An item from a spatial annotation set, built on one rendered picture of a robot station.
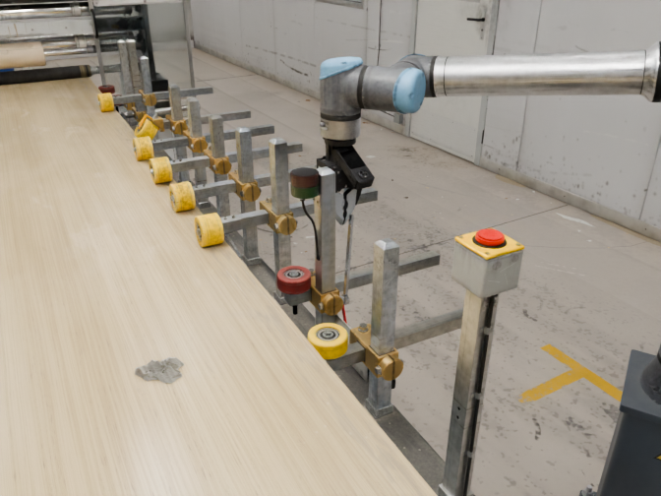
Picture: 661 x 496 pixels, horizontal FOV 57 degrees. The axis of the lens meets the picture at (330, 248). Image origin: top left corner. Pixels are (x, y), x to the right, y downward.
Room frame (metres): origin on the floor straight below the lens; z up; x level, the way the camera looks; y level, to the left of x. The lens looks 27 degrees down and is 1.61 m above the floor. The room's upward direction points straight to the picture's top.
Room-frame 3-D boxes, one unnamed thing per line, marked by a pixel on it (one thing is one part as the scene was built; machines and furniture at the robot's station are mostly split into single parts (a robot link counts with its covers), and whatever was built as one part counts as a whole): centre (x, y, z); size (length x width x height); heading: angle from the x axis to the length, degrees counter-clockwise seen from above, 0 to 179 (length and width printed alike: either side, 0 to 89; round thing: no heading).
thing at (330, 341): (0.99, 0.01, 0.85); 0.08 x 0.08 x 0.11
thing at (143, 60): (2.77, 0.83, 0.89); 0.04 x 0.04 x 0.48; 28
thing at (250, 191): (1.68, 0.26, 0.95); 0.14 x 0.06 x 0.05; 28
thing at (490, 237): (0.77, -0.23, 1.22); 0.04 x 0.04 x 0.02
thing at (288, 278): (1.23, 0.09, 0.85); 0.08 x 0.08 x 0.11
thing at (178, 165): (1.95, 0.33, 0.95); 0.50 x 0.04 x 0.04; 118
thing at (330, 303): (1.24, 0.03, 0.85); 0.14 x 0.06 x 0.05; 28
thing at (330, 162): (1.33, -0.02, 1.15); 0.09 x 0.08 x 0.12; 28
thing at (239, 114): (2.42, 0.50, 0.95); 0.37 x 0.03 x 0.03; 118
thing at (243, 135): (1.66, 0.25, 0.89); 0.04 x 0.04 x 0.48; 28
